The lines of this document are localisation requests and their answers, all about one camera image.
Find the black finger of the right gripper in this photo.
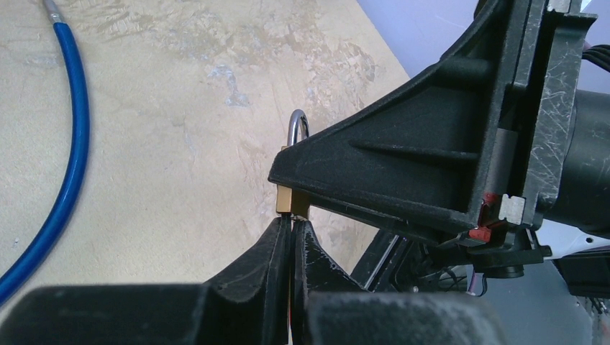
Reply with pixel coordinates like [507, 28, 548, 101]
[268, 1, 506, 241]

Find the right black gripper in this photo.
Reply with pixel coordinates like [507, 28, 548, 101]
[473, 1, 609, 279]

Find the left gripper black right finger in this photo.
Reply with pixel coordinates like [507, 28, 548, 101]
[291, 221, 506, 344]

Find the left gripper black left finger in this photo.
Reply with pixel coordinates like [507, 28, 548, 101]
[1, 216, 291, 344]

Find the brass padlock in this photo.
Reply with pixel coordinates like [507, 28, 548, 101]
[276, 109, 310, 220]

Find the blue cable lock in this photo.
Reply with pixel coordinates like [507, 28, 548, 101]
[1, 1, 91, 305]

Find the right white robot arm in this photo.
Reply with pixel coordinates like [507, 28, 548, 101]
[269, 1, 609, 298]

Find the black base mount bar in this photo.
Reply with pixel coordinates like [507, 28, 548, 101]
[350, 230, 470, 293]

